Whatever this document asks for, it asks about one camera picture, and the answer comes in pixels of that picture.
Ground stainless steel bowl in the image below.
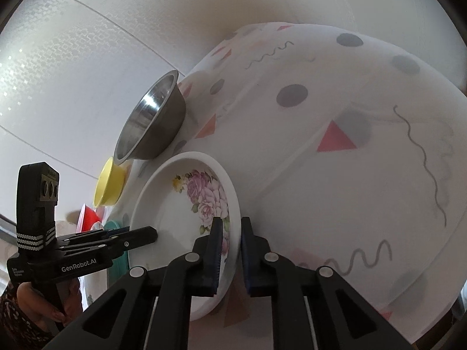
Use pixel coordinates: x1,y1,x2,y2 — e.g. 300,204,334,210
114,70,187,166

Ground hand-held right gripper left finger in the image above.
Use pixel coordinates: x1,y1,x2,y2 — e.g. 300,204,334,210
47,217,224,350

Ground person's left hand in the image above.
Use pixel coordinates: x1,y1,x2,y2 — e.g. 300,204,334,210
16,280,78,332

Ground yellow bowl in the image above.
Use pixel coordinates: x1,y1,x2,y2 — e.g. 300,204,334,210
93,157,129,208

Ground red bowl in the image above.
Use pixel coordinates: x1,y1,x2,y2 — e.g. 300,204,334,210
76,204,104,233

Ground white floral plate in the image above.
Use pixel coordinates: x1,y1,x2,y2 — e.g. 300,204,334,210
129,151,242,321

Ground white patterned tablecloth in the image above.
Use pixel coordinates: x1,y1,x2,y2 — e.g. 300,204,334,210
78,23,467,345

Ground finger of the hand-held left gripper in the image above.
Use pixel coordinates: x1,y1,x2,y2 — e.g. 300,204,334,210
58,241,129,264
57,226,158,252

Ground person's left forearm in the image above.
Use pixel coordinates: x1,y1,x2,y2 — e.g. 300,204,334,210
0,287,50,350

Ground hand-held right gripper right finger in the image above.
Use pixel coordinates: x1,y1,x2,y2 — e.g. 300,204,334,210
241,217,420,350

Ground teal plate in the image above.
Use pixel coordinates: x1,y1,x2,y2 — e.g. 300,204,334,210
102,220,131,275

